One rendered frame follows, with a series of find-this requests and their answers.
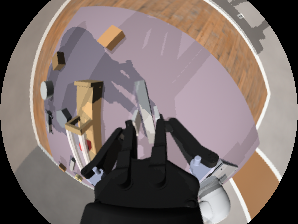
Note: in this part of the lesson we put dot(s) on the white cylinder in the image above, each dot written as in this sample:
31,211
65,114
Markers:
47,89

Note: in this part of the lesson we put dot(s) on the beige roll of tape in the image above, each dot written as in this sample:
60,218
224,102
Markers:
78,177

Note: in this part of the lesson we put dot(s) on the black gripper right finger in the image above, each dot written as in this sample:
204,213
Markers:
202,161

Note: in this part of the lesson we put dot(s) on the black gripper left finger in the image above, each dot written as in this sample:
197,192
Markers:
113,150

